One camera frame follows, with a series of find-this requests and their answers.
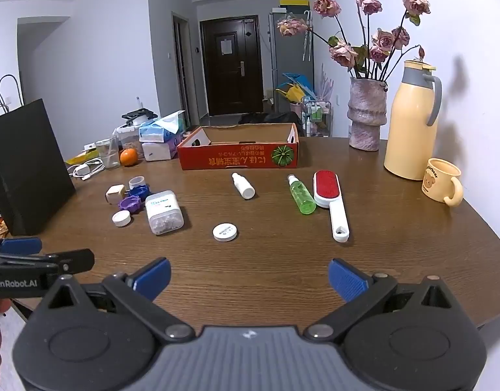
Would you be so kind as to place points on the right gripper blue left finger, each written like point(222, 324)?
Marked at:
point(152, 279)

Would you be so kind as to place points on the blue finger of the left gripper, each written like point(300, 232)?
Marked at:
point(76, 261)
point(20, 245)

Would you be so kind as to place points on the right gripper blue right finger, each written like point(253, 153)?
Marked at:
point(347, 281)

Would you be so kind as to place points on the white screw cap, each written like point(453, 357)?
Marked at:
point(121, 218)

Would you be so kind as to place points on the cotton swab plastic box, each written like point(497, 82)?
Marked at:
point(164, 215)

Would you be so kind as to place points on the purple screw cap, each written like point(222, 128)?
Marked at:
point(132, 204)

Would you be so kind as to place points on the white cube container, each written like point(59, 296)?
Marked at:
point(115, 194)

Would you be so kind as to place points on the green spray bottle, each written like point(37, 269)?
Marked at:
point(302, 197)

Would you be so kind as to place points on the blue screw cap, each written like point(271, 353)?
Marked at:
point(142, 191)

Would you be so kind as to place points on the red white lint brush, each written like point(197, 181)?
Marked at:
point(327, 194)

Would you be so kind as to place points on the small white cup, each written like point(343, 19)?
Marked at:
point(136, 181)

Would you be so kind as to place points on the white spray bottle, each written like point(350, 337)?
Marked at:
point(243, 186)

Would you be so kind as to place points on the black paper bag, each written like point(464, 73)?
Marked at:
point(34, 182)

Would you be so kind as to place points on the yellow packet on table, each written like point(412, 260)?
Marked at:
point(82, 157)

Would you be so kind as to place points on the clear glass with straw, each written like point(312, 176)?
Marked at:
point(108, 150)

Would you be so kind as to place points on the orange fruit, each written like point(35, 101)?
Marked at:
point(128, 157)

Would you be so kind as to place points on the cream bear mug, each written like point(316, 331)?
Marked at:
point(441, 182)

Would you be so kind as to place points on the clear food storage container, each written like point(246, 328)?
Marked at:
point(128, 137)

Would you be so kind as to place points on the purple tissue pack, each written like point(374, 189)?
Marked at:
point(162, 151)

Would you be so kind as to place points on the blue tissue pack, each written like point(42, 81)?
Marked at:
point(162, 129)

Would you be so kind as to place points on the black gripper on container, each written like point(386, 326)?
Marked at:
point(138, 116)

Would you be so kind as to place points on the red cardboard box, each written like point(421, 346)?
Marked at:
point(251, 145)

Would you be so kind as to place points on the cream thermos jug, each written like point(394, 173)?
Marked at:
point(413, 121)

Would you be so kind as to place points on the pink textured vase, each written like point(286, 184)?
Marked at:
point(367, 111)

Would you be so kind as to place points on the black bag on chair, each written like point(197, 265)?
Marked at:
point(285, 117)

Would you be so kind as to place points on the yellow bag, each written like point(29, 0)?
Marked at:
point(294, 94)

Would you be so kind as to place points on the purple feather decoration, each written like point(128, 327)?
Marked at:
point(326, 86)

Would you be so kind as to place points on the dried pink roses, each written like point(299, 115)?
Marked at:
point(370, 59)

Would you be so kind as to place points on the grey refrigerator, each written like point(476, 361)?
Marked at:
point(289, 55)

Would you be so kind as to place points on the dark entrance door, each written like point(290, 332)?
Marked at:
point(232, 65)

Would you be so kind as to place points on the yellow black box on fridge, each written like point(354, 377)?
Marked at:
point(295, 3)

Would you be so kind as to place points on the white charger with cable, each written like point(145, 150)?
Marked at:
point(86, 170)

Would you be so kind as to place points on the wire rack with bottles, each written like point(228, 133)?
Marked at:
point(316, 117)

